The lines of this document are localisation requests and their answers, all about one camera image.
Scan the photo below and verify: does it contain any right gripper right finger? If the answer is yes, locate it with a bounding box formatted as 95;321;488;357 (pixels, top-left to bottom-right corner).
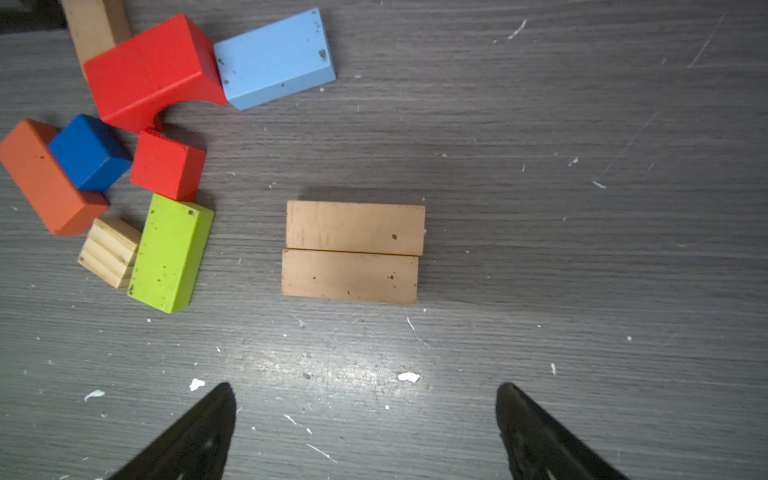
495;383;625;480

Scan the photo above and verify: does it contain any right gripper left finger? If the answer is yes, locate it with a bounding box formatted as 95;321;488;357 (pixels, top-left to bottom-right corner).
112;382;236;479

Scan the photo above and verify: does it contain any natural wood block long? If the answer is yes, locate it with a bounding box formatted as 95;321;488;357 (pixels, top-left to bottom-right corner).
60;0;132;77
282;249;419;305
286;200;426;256

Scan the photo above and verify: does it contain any lime green wood block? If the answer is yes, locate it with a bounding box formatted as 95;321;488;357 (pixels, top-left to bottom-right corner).
127;194;214;314

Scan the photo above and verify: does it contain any orange wood block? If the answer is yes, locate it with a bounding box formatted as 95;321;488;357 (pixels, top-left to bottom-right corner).
1;119;109;236

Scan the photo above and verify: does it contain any red arch wood block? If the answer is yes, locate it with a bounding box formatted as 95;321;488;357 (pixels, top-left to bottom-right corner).
84;14;227;134

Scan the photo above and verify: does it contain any light blue wood block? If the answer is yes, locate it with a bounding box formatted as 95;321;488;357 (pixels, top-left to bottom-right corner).
214;8;336;110

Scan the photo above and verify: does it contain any small natural wood cube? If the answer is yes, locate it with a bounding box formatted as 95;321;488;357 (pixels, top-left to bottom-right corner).
78;217;142;290

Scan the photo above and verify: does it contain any small red wood cube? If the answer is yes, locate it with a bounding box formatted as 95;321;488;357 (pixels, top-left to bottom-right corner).
130;130;206;202

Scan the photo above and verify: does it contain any dark blue wood cube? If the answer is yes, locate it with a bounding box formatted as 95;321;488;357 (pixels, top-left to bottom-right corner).
48;114;132;193

